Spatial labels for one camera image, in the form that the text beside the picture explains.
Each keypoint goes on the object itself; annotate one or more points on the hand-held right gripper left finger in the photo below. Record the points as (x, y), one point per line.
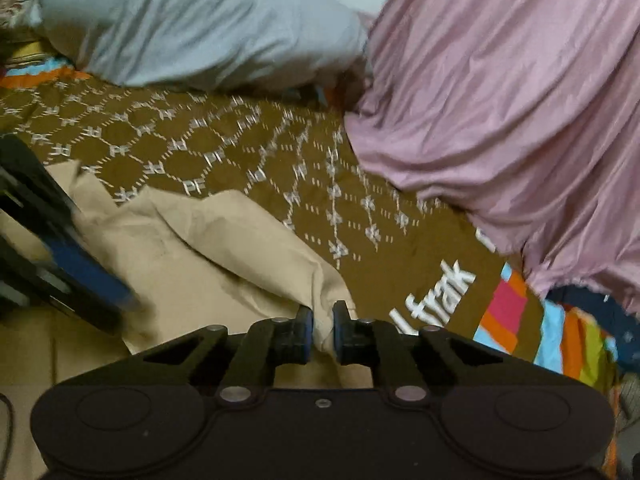
(302, 335)

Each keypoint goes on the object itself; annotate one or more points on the yellow cloth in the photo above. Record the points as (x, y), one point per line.
(30, 54)

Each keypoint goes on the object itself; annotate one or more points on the colourful printed blanket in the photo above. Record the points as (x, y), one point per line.
(225, 160)

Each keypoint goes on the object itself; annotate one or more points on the beige hooded jacket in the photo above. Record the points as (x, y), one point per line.
(225, 260)

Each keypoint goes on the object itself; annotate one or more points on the grey pillow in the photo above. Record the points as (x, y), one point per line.
(200, 20)

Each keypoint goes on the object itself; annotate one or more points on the floral cloth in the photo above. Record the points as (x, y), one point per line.
(17, 10)

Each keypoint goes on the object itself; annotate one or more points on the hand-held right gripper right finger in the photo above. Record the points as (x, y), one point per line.
(342, 335)

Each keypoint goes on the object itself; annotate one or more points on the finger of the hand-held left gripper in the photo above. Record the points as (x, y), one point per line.
(60, 300)
(90, 270)

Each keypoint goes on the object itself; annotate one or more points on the dark blue bag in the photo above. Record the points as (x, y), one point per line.
(600, 325)

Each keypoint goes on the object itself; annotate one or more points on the pink curtain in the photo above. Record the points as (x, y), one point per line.
(500, 110)

